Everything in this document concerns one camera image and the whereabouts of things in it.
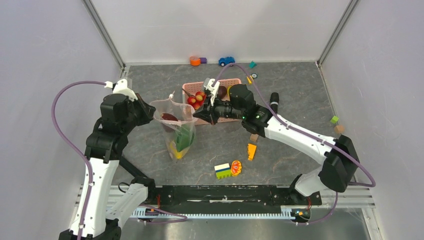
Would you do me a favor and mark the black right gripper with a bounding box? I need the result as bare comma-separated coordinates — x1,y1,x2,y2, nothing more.
193,92,245,126

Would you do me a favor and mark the red lychee bunch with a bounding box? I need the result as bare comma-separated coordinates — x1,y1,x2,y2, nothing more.
186,91,206,110

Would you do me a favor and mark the dark purple fruit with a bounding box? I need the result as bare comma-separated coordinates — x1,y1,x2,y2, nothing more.
161,113,179,133

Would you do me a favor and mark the clear zip top bag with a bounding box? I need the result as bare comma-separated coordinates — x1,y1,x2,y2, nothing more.
149,93,198,161

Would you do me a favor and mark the green white bok choy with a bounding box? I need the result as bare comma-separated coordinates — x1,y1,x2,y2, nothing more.
174,124,196,152

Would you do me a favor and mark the yellow lemon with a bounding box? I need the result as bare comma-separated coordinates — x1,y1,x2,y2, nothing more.
168,141,188,160

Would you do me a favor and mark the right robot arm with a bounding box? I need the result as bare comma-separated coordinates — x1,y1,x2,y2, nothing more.
193,83,358,204

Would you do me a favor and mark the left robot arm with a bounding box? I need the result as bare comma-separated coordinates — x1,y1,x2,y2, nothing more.
58,93,157,240

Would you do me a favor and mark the yellow rectangular block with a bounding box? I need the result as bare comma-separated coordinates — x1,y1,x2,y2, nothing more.
246,75,253,85

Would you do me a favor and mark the dark red apple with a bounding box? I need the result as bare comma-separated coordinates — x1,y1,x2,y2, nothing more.
217,85,228,100

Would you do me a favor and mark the black microphone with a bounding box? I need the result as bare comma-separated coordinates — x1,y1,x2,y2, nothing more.
269,92,280,114

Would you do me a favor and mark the teal wedge block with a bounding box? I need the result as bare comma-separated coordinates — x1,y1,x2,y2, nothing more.
249,61,257,69

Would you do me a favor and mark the blue toy car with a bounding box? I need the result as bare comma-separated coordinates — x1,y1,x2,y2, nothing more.
218,56,236,67

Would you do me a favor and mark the orange yellow toy piece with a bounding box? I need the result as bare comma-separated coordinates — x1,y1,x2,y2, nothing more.
247,143,257,161

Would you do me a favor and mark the pink plastic basket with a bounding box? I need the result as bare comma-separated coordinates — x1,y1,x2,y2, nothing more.
182,78,242,110

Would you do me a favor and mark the orange round patterned toy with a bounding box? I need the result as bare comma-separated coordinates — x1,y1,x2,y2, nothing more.
230,160,243,177

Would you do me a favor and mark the white blue green brick stack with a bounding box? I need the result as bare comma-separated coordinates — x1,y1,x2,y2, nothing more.
214,163,232,180

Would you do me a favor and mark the green cube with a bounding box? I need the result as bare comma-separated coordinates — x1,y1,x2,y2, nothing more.
330,115,339,125

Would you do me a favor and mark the tan wooden cube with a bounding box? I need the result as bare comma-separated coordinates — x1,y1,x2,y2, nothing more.
333,124,345,134

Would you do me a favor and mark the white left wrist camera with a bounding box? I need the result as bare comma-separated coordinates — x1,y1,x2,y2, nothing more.
104,77,138,102

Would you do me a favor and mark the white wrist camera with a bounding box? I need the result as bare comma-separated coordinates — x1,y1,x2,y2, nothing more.
203,78,220,102
104,77,138,102

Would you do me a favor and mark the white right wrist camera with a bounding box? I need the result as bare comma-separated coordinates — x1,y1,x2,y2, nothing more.
203,78,220,102

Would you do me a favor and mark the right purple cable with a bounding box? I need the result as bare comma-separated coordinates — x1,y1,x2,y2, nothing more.
211,62,377,227

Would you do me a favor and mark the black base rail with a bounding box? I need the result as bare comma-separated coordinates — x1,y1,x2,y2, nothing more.
145,184,323,214

